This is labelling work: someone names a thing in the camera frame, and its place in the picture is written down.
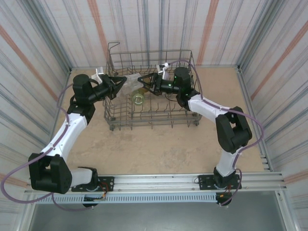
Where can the amber textured glass cup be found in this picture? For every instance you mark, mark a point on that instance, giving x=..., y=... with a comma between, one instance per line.
x=144, y=91

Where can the clear plastic cup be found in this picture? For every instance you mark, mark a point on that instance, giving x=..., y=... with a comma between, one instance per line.
x=131, y=84

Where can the green translucent cup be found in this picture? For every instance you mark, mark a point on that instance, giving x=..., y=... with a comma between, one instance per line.
x=138, y=99

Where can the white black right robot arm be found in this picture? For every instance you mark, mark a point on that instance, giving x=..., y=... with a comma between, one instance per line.
x=233, y=134

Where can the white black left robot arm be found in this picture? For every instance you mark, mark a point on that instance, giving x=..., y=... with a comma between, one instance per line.
x=65, y=134

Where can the black round foot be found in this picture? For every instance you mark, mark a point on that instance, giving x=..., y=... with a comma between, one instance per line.
x=225, y=201
x=90, y=205

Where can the grey metal panel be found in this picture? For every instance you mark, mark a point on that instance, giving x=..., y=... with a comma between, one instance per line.
x=154, y=216

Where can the aluminium back rail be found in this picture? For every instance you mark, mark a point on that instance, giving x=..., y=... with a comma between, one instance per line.
x=221, y=66

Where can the aluminium side rail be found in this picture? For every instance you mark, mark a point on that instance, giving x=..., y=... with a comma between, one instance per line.
x=243, y=79

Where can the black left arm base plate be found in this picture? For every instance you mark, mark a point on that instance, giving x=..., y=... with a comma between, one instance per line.
x=109, y=179

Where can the aluminium mounting rail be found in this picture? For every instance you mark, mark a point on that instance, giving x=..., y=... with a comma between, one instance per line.
x=154, y=179

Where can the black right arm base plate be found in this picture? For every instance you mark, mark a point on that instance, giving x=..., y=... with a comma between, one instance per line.
x=204, y=180

